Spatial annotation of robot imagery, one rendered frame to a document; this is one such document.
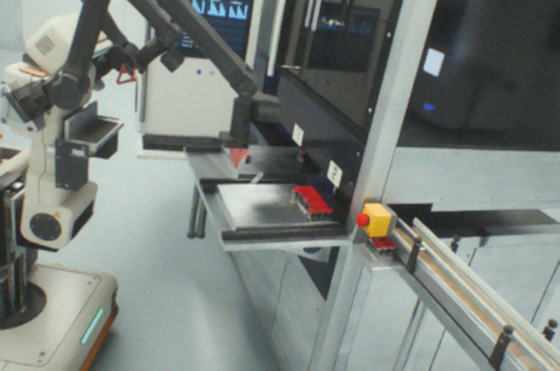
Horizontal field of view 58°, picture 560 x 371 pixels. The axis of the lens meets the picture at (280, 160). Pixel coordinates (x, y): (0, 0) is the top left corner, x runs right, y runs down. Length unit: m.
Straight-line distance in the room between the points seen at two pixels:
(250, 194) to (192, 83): 0.73
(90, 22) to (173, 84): 0.99
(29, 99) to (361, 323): 1.25
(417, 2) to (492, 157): 0.61
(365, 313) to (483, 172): 0.61
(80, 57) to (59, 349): 1.06
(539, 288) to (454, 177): 0.77
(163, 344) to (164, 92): 1.10
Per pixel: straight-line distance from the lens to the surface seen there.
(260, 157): 2.05
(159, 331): 2.48
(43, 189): 1.74
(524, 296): 2.27
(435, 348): 2.16
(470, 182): 1.74
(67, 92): 1.41
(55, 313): 2.16
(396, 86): 1.42
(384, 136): 1.46
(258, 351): 2.44
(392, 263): 1.56
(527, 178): 1.90
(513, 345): 1.36
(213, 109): 2.35
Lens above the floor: 1.68
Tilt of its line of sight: 23 degrees down
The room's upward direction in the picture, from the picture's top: 11 degrees clockwise
